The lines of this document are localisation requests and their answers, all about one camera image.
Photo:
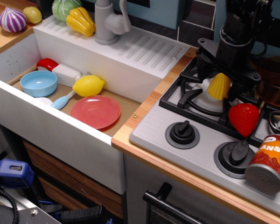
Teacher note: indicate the black ridged tool handle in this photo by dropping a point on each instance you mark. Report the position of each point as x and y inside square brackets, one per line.
[93, 215]

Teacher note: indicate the light blue plastic bowl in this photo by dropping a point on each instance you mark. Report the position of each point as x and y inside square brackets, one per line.
[40, 83]

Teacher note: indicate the black oven door handle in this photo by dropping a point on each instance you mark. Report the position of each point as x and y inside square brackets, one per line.
[159, 211]

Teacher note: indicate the blue clamp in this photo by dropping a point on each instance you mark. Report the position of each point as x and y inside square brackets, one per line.
[15, 174]

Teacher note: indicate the orange transparent toy pot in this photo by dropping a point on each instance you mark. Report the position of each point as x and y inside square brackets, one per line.
[268, 88]

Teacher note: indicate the green toy cabbage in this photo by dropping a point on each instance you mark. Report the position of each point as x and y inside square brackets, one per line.
[61, 8]

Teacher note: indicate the black stove knob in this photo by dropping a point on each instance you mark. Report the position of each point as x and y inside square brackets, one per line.
[182, 135]
[232, 158]

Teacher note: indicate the grey toy stove top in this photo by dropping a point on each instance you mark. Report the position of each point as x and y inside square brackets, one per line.
[150, 135]

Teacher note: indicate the grey toy faucet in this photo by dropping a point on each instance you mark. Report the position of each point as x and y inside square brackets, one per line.
[109, 26]

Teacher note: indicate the light blue toy spoon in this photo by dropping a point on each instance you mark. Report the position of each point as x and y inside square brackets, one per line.
[61, 102]

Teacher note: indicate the red toy strawberry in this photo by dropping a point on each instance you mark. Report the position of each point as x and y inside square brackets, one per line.
[244, 118]

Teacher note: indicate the yellow toy potato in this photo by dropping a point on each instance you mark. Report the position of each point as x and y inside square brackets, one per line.
[32, 14]

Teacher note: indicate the wooden drawer front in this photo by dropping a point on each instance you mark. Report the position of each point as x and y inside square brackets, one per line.
[71, 188]

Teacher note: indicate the yellow toy corn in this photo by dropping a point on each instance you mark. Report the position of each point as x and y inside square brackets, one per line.
[219, 87]

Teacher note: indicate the right black stove knob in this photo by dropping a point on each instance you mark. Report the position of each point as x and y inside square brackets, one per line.
[232, 158]

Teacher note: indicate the yellow toy bell pepper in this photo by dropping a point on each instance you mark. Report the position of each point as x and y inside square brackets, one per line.
[80, 21]

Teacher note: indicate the white toy block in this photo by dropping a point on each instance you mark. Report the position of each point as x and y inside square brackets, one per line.
[66, 75]

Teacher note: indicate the pink plastic plate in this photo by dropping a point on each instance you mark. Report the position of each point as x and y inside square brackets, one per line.
[96, 111]

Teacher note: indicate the purple striped toy onion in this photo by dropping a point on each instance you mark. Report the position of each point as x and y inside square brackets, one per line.
[12, 20]

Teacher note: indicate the white round toy lid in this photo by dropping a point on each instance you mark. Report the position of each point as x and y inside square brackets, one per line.
[45, 100]

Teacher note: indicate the left black stove knob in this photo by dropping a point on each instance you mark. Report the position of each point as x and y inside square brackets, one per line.
[182, 135]

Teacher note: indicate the red and white toy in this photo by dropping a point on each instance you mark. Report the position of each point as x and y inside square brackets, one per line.
[46, 64]

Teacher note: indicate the orange toy beans can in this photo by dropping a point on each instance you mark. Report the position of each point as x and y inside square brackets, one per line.
[263, 172]

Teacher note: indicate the yellow toy lemon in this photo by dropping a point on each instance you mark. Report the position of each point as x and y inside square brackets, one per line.
[89, 85]

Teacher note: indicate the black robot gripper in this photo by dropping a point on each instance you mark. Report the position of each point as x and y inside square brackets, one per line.
[231, 56]

